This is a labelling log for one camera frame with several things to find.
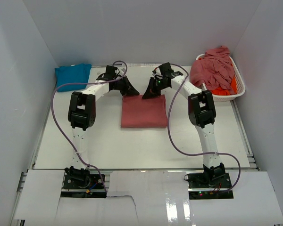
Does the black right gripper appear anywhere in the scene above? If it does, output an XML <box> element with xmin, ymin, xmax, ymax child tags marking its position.
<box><xmin>142</xmin><ymin>77</ymin><xmax>168</xmax><ymax>100</ymax></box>

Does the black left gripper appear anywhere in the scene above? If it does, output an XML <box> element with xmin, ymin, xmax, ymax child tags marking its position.
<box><xmin>113</xmin><ymin>76</ymin><xmax>139</xmax><ymax>97</ymax></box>

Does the pink t-shirt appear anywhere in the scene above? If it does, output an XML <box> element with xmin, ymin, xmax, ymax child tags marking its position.
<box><xmin>190</xmin><ymin>46</ymin><xmax>235</xmax><ymax>95</ymax></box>
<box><xmin>121</xmin><ymin>95</ymin><xmax>167</xmax><ymax>129</ymax></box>

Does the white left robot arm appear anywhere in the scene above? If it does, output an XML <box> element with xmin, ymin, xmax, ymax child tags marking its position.
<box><xmin>65</xmin><ymin>65</ymin><xmax>139</xmax><ymax>189</ymax></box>

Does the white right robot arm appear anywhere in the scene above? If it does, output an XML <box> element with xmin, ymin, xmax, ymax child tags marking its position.
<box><xmin>142</xmin><ymin>63</ymin><xmax>225</xmax><ymax>188</ymax></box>

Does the folded blue t-shirt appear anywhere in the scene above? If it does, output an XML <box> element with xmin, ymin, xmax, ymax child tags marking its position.
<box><xmin>55</xmin><ymin>64</ymin><xmax>92</xmax><ymax>92</ymax></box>

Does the pink t-shirt in basket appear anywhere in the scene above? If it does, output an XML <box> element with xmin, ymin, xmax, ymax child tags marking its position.
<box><xmin>190</xmin><ymin>46</ymin><xmax>235</xmax><ymax>95</ymax></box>

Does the white plastic laundry basket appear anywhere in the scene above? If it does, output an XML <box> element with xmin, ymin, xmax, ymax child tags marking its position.
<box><xmin>190</xmin><ymin>48</ymin><xmax>245</xmax><ymax>102</ymax></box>

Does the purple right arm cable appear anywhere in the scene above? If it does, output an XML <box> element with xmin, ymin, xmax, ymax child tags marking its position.
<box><xmin>152</xmin><ymin>64</ymin><xmax>241</xmax><ymax>194</ymax></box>

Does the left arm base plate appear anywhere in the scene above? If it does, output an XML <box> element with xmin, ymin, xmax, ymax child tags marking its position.
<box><xmin>60</xmin><ymin>174</ymin><xmax>107</xmax><ymax>199</ymax></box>

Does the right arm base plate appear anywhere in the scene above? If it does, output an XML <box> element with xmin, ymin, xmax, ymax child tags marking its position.
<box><xmin>183</xmin><ymin>173</ymin><xmax>234</xmax><ymax>200</ymax></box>

